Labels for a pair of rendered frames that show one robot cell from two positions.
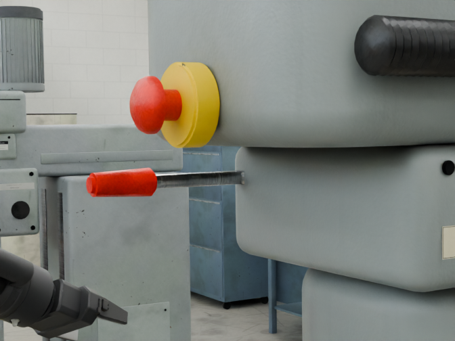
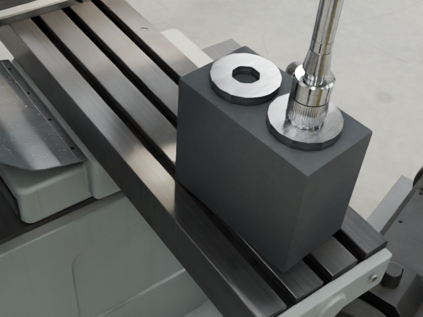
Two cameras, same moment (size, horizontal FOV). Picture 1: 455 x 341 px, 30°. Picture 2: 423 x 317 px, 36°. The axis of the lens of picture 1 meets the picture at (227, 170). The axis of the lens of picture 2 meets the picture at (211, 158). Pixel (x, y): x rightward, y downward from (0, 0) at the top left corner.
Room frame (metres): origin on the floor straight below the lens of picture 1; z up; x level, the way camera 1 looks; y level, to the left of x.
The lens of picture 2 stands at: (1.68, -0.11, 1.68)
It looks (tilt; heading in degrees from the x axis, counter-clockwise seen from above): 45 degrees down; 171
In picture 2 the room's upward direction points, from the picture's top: 5 degrees clockwise
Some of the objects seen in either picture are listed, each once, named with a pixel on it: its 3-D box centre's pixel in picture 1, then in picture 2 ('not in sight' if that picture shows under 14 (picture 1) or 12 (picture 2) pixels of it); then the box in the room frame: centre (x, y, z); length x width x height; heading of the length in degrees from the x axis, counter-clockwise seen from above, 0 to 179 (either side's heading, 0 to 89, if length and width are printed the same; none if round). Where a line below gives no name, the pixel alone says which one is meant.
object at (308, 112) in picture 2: not in sight; (308, 99); (1.12, 0.08, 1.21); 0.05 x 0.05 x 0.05
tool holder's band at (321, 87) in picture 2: not in sight; (313, 78); (1.12, 0.08, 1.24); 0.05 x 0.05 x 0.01
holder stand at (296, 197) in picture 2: not in sight; (264, 153); (1.09, 0.05, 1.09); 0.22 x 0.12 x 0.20; 37
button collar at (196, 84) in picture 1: (187, 105); not in sight; (0.60, 0.03, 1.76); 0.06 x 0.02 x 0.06; 31
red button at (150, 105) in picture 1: (157, 105); not in sight; (0.59, 0.05, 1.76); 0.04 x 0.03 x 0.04; 31
